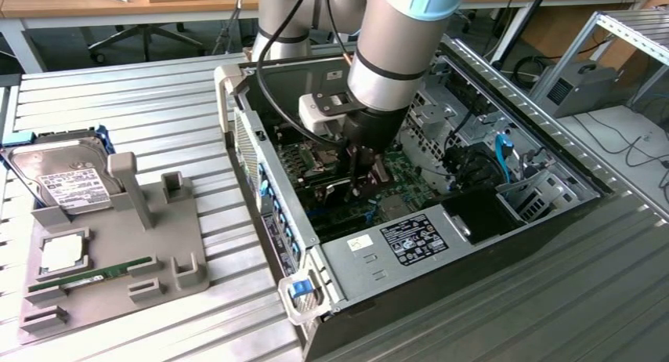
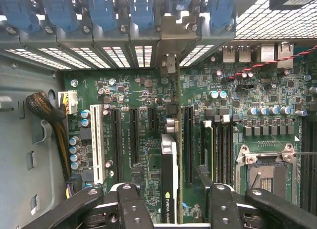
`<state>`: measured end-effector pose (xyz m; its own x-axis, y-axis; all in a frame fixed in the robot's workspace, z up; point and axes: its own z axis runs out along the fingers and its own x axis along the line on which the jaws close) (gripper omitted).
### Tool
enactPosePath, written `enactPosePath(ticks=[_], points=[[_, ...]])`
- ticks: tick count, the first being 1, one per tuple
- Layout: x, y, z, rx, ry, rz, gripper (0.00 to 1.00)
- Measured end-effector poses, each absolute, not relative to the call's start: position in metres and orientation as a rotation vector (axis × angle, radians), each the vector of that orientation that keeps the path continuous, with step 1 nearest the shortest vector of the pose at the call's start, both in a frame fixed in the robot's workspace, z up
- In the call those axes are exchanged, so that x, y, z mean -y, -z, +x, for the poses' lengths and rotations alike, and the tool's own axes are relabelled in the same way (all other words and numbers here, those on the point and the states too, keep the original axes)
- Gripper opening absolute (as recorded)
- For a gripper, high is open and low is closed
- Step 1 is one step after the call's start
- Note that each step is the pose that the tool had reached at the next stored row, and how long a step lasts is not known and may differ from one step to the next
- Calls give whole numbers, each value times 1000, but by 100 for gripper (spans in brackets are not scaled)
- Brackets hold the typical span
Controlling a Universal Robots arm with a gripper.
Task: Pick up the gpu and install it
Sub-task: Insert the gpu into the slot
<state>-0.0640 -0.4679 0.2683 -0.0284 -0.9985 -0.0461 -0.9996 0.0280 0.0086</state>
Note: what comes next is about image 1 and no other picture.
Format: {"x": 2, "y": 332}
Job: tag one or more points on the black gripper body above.
{"x": 374, "y": 129}

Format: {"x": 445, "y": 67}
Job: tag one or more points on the Nvidia graphics card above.
{"x": 331, "y": 191}

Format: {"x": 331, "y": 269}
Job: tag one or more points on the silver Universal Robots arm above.
{"x": 397, "y": 44}

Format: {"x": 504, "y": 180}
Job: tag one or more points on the perforated metal drive cage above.
{"x": 429, "y": 142}

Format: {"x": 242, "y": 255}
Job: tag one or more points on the green motherboard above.
{"x": 408, "y": 170}

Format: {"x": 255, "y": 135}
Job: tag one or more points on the CPU socket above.
{"x": 321, "y": 158}

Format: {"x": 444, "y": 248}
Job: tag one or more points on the open PC case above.
{"x": 293, "y": 84}

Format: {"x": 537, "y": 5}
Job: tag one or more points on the silver chipset heatsink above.
{"x": 396, "y": 205}

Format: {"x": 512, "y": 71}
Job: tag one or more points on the black plastic shroud box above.
{"x": 470, "y": 213}

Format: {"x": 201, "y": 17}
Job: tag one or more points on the black office chair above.
{"x": 146, "y": 37}
{"x": 468, "y": 19}

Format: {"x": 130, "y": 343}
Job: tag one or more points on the silver power supply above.
{"x": 361, "y": 268}

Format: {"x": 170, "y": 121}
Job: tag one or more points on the silver disk bay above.
{"x": 533, "y": 205}

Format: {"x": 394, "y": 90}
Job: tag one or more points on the grey computer tower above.
{"x": 585, "y": 87}

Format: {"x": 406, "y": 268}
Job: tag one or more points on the blue case latch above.
{"x": 301, "y": 289}

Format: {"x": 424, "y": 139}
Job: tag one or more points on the grey parts rack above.
{"x": 120, "y": 244}

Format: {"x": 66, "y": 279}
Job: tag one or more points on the hard disk with blue carrier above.
{"x": 68, "y": 174}

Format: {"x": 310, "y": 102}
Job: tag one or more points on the green RAM stick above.
{"x": 88, "y": 277}

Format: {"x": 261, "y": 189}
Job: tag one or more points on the silver CPU chip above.
{"x": 63, "y": 255}

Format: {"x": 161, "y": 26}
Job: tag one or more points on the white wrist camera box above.
{"x": 314, "y": 119}

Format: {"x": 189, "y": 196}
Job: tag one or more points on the aluminium frame shelf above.
{"x": 627, "y": 29}

